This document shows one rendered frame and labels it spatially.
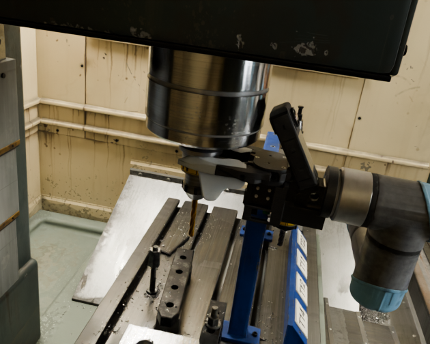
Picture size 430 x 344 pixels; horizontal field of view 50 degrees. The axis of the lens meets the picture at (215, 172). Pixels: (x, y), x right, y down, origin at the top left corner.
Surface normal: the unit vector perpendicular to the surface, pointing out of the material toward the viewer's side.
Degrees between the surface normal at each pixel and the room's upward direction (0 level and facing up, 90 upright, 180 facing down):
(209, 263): 0
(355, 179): 31
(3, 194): 90
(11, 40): 90
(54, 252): 0
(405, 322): 17
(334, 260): 24
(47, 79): 90
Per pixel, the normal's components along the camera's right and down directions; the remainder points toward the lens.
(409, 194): 0.00, -0.51
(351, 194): -0.09, -0.11
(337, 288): 0.04, -0.69
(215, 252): 0.11, -0.91
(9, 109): 0.97, 0.18
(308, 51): -0.18, 0.37
